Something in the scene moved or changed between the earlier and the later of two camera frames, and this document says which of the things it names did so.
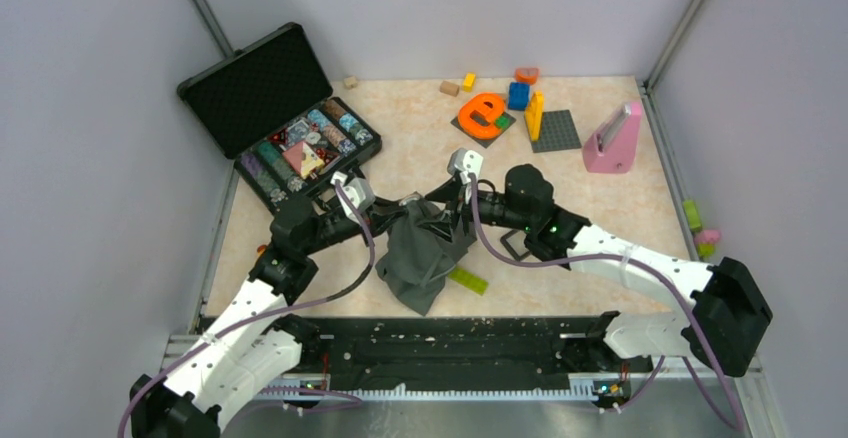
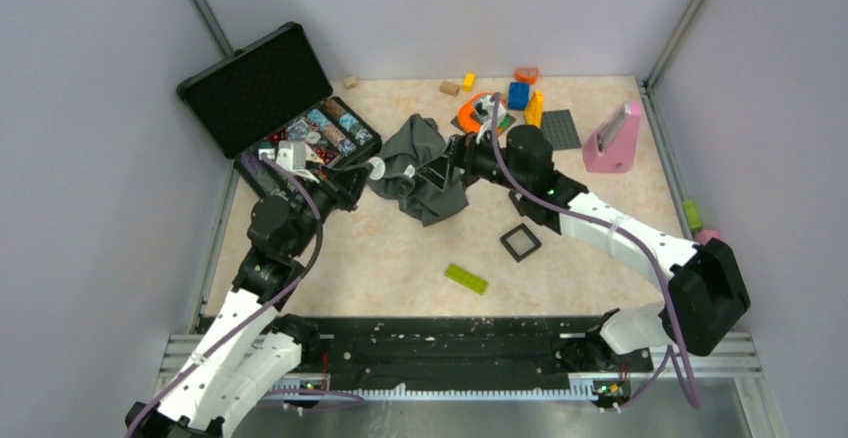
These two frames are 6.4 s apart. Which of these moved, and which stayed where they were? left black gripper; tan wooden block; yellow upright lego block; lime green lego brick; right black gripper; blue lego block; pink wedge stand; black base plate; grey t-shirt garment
Moved: grey t-shirt garment; right black gripper; left black gripper
Stayed: yellow upright lego block; blue lego block; tan wooden block; pink wedge stand; black base plate; lime green lego brick
